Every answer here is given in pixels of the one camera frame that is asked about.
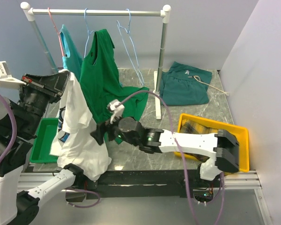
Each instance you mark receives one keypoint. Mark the green t-shirt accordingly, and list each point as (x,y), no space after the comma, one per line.
(100,84)

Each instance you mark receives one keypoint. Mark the green plastic tray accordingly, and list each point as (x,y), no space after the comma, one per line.
(42,144)

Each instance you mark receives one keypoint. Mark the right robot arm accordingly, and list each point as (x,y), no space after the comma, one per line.
(221,148)

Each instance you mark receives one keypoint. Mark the pink wire hanger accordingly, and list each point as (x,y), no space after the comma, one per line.
(57,31)

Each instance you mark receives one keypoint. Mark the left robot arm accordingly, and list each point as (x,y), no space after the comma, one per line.
(18,124)

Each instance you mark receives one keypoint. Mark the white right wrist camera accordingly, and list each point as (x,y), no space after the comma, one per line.
(116,108)

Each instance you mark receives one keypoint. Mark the yellow plastic tray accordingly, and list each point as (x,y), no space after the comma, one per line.
(241,134)

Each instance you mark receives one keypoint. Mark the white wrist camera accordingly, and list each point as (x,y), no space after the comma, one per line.
(6,79)
(116,108)

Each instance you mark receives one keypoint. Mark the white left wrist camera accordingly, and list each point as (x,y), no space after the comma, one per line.
(6,79)

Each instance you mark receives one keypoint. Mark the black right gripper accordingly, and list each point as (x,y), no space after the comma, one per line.
(102,127)

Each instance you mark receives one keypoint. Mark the light blue t-shirt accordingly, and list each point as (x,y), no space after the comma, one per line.
(72,60)

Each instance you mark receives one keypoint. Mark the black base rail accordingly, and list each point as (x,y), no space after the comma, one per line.
(135,183)

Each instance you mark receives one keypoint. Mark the blue wire hanger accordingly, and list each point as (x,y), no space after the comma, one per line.
(129,46)

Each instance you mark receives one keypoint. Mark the white metal clothes rack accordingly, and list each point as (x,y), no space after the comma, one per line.
(164,13)

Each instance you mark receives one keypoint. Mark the blue hanger holding green shirt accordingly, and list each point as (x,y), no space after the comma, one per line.
(88,32)

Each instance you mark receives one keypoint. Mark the dark green shorts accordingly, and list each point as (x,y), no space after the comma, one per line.
(185,85)

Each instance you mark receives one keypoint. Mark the white t-shirt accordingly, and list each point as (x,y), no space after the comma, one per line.
(73,143)

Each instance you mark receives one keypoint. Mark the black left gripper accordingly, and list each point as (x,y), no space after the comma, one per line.
(53,85)

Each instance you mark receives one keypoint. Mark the yellow plaid cloth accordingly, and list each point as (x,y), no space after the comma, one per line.
(192,127)

